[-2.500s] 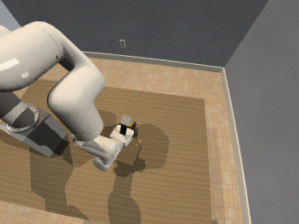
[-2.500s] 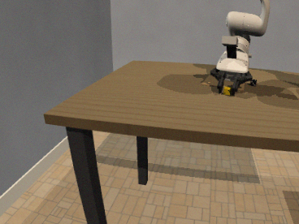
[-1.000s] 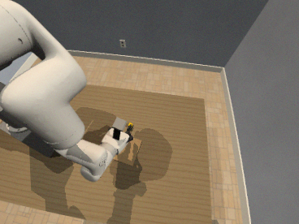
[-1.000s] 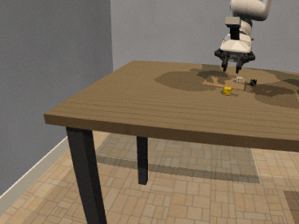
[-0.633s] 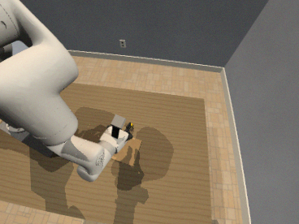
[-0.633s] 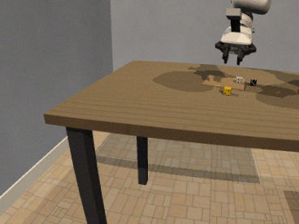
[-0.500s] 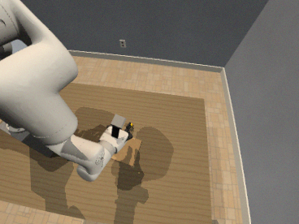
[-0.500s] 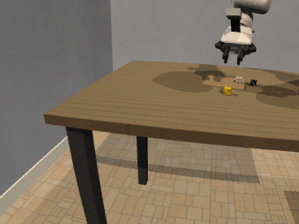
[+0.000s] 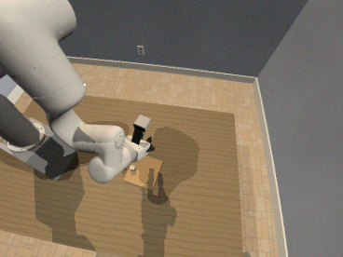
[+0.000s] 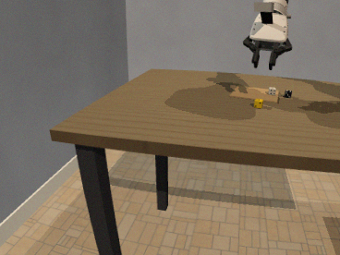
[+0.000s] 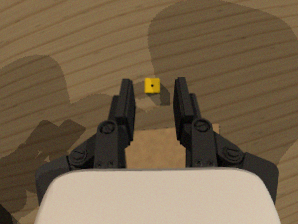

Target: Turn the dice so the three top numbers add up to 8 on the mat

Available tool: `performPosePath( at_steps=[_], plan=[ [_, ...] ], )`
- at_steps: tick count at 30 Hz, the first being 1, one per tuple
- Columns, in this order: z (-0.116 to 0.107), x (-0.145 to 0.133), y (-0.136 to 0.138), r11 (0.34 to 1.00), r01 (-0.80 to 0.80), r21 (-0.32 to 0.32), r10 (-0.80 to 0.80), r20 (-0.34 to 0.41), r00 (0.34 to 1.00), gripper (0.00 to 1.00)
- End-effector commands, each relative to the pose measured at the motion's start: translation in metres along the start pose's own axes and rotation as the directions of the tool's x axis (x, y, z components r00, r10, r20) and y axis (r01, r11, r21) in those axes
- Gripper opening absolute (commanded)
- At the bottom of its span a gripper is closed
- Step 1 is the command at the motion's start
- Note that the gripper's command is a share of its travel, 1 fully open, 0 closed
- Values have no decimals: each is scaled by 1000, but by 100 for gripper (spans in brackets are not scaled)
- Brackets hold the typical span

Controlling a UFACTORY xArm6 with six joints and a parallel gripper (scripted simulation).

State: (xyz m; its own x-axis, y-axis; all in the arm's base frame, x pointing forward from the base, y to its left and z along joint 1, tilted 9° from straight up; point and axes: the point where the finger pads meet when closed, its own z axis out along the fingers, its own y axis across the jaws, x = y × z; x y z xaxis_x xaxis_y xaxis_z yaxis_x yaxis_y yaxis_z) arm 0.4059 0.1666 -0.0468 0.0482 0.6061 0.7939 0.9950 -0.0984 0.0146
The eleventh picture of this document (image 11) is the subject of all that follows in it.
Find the tan mat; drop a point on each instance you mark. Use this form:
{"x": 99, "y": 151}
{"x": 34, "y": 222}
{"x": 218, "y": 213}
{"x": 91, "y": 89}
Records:
{"x": 155, "y": 148}

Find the yellow die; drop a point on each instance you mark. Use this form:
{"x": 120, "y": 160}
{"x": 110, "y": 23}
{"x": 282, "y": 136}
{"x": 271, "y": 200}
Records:
{"x": 152, "y": 85}

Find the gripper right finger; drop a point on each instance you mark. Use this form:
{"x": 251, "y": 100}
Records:
{"x": 207, "y": 148}

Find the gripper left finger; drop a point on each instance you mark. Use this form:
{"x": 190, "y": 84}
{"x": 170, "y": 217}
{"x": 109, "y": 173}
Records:
{"x": 100, "y": 151}

